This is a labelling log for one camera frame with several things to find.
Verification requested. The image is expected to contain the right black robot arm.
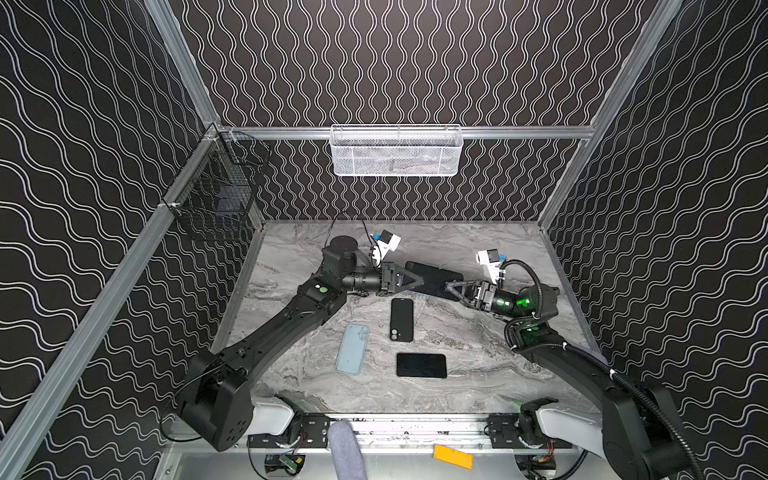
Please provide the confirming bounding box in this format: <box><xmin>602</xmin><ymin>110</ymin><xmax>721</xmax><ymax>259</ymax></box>
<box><xmin>445</xmin><ymin>281</ymin><xmax>704</xmax><ymax>479</ymax></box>

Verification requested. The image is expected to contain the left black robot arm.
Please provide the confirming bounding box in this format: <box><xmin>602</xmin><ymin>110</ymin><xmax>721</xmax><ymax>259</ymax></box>
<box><xmin>174</xmin><ymin>236</ymin><xmax>424</xmax><ymax>452</ymax></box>

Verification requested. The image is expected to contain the light blue phone case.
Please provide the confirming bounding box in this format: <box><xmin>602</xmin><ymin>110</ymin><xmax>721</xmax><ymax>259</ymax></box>
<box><xmin>335</xmin><ymin>324</ymin><xmax>370</xmax><ymax>376</ymax></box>

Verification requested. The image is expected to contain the black phone lying flat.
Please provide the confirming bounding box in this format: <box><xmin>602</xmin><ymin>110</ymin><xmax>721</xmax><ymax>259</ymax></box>
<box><xmin>396</xmin><ymin>352</ymin><xmax>448</xmax><ymax>379</ymax></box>

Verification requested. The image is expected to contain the yellow flat block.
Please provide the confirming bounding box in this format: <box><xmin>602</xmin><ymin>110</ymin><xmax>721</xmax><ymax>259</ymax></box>
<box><xmin>433</xmin><ymin>445</ymin><xmax>474</xmax><ymax>470</ymax></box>

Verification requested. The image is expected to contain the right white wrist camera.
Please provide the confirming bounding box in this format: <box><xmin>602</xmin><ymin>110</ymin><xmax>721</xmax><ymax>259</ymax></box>
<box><xmin>476</xmin><ymin>249</ymin><xmax>506</xmax><ymax>287</ymax></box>

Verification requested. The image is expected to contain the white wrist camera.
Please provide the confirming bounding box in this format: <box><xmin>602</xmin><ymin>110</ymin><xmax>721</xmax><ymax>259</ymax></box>
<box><xmin>369</xmin><ymin>230</ymin><xmax>401</xmax><ymax>266</ymax></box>
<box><xmin>476</xmin><ymin>249</ymin><xmax>506</xmax><ymax>287</ymax></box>

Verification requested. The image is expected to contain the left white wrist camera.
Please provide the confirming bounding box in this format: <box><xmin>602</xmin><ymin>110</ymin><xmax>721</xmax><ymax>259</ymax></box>
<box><xmin>369</xmin><ymin>230</ymin><xmax>401</xmax><ymax>266</ymax></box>

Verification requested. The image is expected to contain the white wire basket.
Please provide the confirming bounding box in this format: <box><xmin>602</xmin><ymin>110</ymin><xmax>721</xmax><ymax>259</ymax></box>
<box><xmin>329</xmin><ymin>124</ymin><xmax>464</xmax><ymax>177</ymax></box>

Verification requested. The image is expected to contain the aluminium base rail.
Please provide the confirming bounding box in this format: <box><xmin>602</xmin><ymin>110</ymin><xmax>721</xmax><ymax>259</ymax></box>
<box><xmin>167</xmin><ymin>411</ymin><xmax>637</xmax><ymax>451</ymax></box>

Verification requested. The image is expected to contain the black wire basket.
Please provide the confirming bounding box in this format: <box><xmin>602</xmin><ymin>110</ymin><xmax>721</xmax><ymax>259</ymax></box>
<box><xmin>161</xmin><ymin>123</ymin><xmax>262</xmax><ymax>245</ymax></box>

